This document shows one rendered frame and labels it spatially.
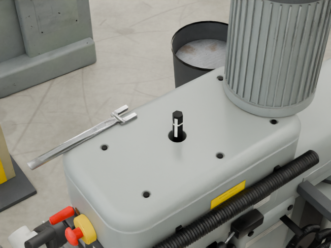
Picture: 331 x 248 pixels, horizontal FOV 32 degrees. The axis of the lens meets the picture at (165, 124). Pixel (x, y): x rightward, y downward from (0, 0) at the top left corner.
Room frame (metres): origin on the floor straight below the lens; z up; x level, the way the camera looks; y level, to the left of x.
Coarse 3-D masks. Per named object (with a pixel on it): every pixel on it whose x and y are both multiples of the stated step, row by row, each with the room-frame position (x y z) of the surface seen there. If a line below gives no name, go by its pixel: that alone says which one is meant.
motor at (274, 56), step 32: (256, 0) 0.88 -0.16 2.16; (288, 0) 0.85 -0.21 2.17; (320, 0) 0.87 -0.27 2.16; (256, 32) 0.87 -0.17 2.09; (288, 32) 0.85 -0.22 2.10; (320, 32) 0.88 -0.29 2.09; (256, 64) 0.87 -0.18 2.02; (288, 64) 0.85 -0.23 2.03; (320, 64) 0.91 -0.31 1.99; (256, 96) 0.86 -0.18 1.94; (288, 96) 0.86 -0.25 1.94
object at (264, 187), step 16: (304, 160) 0.81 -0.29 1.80; (272, 176) 0.76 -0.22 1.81; (288, 176) 0.77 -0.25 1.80; (256, 192) 0.72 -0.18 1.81; (224, 208) 0.68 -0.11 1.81; (240, 208) 0.69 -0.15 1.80; (192, 224) 0.65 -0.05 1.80; (208, 224) 0.65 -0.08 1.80; (176, 240) 0.61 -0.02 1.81; (192, 240) 0.62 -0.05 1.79
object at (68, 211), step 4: (68, 208) 0.76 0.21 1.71; (72, 208) 0.76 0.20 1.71; (60, 212) 0.75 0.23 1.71; (64, 212) 0.75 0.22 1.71; (68, 212) 0.75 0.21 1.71; (72, 212) 0.75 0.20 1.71; (52, 216) 0.74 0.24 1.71; (56, 216) 0.74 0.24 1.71; (60, 216) 0.74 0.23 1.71; (64, 216) 0.74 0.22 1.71; (68, 216) 0.74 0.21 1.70; (52, 220) 0.73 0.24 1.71; (56, 220) 0.73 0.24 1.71; (60, 220) 0.73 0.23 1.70
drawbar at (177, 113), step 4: (176, 112) 0.81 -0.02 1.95; (180, 112) 0.81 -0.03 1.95; (172, 116) 0.80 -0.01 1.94; (176, 116) 0.80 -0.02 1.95; (180, 116) 0.80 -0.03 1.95; (172, 120) 0.80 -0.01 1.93; (180, 120) 0.79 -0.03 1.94; (172, 124) 0.80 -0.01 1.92; (172, 128) 0.80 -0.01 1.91; (180, 128) 0.79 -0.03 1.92; (172, 132) 0.80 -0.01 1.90; (180, 132) 0.79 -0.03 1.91; (172, 136) 0.80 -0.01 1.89; (180, 136) 0.79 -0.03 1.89; (172, 140) 0.80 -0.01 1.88; (176, 140) 0.79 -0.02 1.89; (180, 140) 0.79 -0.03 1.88
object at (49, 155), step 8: (112, 112) 0.86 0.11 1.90; (120, 112) 0.86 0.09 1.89; (112, 120) 0.84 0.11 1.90; (120, 120) 0.84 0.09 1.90; (128, 120) 0.84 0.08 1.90; (96, 128) 0.81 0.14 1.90; (104, 128) 0.82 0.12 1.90; (80, 136) 0.79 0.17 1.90; (88, 136) 0.79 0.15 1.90; (64, 144) 0.77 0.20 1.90; (72, 144) 0.77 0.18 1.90; (48, 152) 0.75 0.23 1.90; (56, 152) 0.75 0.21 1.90; (64, 152) 0.76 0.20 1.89; (32, 160) 0.73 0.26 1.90; (40, 160) 0.73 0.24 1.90; (48, 160) 0.73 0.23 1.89; (32, 168) 0.71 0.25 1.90
